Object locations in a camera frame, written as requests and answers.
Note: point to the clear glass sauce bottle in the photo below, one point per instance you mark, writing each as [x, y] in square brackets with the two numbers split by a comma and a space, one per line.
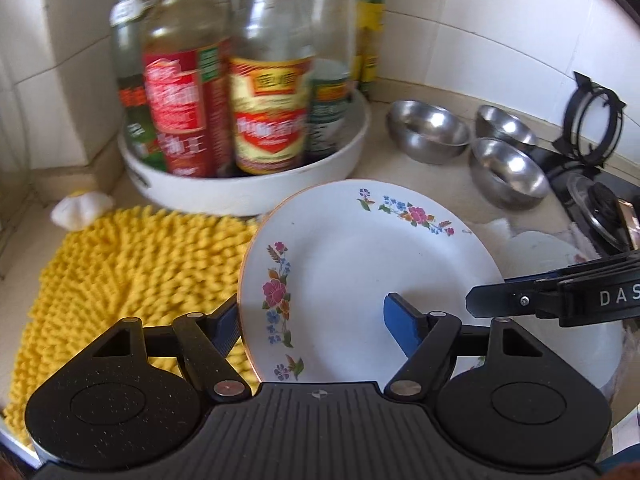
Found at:
[132, 60]

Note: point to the red label sauce bottle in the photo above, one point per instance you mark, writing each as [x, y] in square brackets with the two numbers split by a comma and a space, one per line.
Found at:
[185, 100]

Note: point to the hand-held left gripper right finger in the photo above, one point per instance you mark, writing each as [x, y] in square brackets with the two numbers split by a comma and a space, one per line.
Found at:
[400, 325]

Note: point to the yellow chenille mat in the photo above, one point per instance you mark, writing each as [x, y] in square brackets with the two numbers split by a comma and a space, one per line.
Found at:
[125, 270]

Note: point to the garlic bulb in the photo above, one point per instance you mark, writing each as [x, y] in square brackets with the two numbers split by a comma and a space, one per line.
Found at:
[80, 207]

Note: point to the yellow red label bottle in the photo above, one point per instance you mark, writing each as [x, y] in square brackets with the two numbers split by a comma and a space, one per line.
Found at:
[270, 120]

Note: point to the purple neck label bottle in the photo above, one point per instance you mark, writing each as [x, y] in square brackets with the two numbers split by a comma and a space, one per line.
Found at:
[330, 110]

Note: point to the white condiment rack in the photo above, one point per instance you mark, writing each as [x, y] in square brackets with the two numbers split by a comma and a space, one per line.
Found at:
[225, 195]

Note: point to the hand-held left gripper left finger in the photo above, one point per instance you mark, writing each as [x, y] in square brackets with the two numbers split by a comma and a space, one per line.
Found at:
[225, 327]

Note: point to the yellow green label bottle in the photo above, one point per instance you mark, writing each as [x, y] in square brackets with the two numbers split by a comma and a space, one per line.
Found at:
[370, 20]

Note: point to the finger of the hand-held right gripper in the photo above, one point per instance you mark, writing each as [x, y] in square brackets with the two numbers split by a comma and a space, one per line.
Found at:
[500, 300]
[600, 267]

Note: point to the floral white plate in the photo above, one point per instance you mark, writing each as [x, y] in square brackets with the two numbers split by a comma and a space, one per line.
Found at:
[350, 260]

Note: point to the stainless steel bowl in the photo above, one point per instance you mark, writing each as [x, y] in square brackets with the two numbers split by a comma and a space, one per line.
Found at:
[430, 145]
[505, 125]
[505, 180]

